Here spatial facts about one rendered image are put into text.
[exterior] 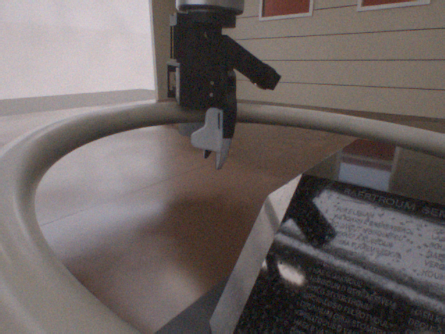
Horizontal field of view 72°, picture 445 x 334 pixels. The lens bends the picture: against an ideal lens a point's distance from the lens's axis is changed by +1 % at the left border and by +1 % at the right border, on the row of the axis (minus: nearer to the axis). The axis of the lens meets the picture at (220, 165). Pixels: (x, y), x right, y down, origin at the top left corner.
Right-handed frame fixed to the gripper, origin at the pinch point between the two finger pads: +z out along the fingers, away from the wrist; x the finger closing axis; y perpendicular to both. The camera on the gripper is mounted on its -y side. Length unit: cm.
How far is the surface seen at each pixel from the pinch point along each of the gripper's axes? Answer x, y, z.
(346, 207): 11.0, -18.2, 6.3
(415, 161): 4.9, -41.1, 2.5
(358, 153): -3.4, -34.8, 3.1
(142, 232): -121, -5, 89
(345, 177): 6.3, -21.7, 3.4
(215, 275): -67, -32, 86
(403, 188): 13.8, -26.3, 2.9
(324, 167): 1.0, -21.8, 3.6
